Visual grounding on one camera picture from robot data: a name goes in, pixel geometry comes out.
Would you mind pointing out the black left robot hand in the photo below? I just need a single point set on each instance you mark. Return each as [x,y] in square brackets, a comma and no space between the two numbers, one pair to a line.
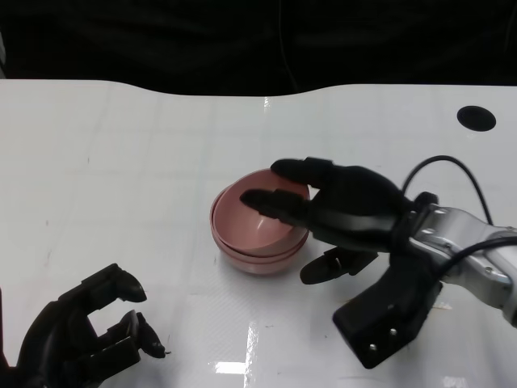
[52,347]

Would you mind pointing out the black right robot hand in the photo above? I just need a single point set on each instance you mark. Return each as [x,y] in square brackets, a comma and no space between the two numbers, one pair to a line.
[355,210]

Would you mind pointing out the pink plastic bowl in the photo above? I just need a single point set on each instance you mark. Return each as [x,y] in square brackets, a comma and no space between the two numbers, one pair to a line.
[242,230]
[242,254]
[258,268]

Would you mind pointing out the black round table grommet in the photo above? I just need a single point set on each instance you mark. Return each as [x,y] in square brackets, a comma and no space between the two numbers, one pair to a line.
[476,118]

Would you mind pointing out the black cloth drape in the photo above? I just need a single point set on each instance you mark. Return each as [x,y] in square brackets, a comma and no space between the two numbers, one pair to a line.
[202,44]

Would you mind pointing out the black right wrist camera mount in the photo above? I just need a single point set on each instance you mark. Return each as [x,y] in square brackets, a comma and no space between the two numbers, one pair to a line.
[387,319]

